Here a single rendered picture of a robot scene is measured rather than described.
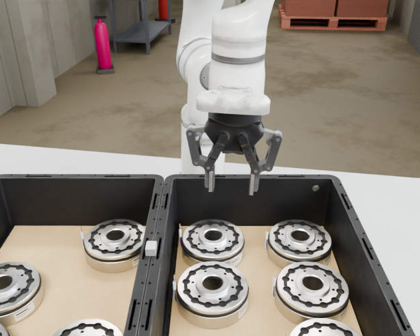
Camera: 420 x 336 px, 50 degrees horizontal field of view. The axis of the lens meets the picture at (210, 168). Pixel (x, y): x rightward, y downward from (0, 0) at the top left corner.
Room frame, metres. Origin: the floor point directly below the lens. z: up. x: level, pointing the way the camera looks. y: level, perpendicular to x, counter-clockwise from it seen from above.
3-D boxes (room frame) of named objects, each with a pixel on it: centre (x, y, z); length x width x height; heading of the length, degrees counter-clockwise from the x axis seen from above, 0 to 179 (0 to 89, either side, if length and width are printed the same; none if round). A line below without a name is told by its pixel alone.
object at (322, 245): (0.59, -0.15, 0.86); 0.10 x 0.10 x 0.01
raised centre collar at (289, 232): (0.59, -0.15, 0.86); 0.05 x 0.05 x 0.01
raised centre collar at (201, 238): (0.59, 0.00, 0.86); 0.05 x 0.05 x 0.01
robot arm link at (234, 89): (0.56, -0.03, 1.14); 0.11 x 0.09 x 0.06; 173
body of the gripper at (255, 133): (0.58, -0.03, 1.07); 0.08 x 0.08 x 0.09
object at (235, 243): (0.59, 0.00, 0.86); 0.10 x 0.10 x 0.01
